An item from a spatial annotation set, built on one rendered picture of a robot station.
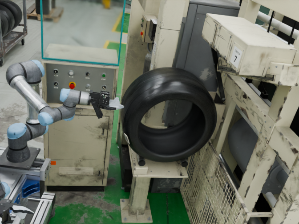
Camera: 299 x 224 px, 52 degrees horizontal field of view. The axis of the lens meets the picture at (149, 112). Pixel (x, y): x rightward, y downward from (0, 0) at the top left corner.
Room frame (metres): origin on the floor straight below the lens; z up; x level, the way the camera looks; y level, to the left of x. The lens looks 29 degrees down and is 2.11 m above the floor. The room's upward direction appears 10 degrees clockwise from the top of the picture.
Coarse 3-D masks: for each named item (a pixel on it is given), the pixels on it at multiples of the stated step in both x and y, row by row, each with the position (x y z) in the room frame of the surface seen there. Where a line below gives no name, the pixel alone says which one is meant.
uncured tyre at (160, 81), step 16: (144, 80) 1.63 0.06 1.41; (160, 80) 1.57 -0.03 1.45; (176, 80) 1.57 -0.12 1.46; (192, 80) 1.63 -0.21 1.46; (128, 96) 1.59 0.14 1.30; (144, 96) 1.50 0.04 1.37; (160, 96) 1.50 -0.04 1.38; (176, 96) 1.52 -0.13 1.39; (192, 96) 1.54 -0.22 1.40; (208, 96) 1.60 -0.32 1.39; (128, 112) 1.49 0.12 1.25; (144, 112) 1.48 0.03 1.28; (192, 112) 1.84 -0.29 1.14; (208, 112) 1.57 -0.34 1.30; (128, 128) 1.48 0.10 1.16; (144, 128) 1.77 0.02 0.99; (176, 128) 1.82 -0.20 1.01; (192, 128) 1.81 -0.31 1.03; (208, 128) 1.57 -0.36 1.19; (144, 144) 1.67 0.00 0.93; (160, 144) 1.73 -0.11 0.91; (176, 144) 1.73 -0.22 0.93; (192, 144) 1.67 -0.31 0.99; (160, 160) 1.52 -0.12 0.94; (176, 160) 1.54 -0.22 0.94
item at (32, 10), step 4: (36, 0) 7.49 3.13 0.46; (32, 4) 8.35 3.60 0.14; (36, 4) 7.50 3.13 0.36; (28, 8) 7.86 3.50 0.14; (32, 8) 7.92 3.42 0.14; (36, 8) 7.50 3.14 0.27; (28, 12) 7.47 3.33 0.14; (32, 12) 7.53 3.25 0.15; (36, 12) 7.50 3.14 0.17; (28, 16) 7.48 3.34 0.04
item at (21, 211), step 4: (12, 208) 0.87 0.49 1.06; (16, 208) 0.88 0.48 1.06; (20, 208) 0.88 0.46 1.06; (24, 208) 0.88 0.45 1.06; (12, 212) 0.87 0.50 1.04; (16, 212) 0.87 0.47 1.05; (20, 212) 0.88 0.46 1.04; (24, 212) 0.87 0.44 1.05; (28, 212) 0.88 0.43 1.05; (32, 212) 0.88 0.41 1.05; (20, 216) 0.88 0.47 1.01; (24, 216) 0.88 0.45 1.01
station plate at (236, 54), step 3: (234, 48) 1.44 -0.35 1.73; (237, 48) 1.41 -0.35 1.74; (234, 51) 1.43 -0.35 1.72; (237, 51) 1.41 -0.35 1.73; (240, 51) 1.38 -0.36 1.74; (234, 54) 1.42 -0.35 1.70; (237, 54) 1.40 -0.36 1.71; (240, 54) 1.37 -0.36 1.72; (231, 57) 1.44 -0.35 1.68; (234, 57) 1.41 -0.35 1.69; (237, 57) 1.39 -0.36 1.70; (240, 57) 1.36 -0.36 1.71; (231, 60) 1.43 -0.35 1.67; (234, 60) 1.40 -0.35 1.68; (237, 60) 1.38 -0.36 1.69; (234, 63) 1.40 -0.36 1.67; (237, 63) 1.37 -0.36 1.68; (237, 66) 1.36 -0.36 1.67
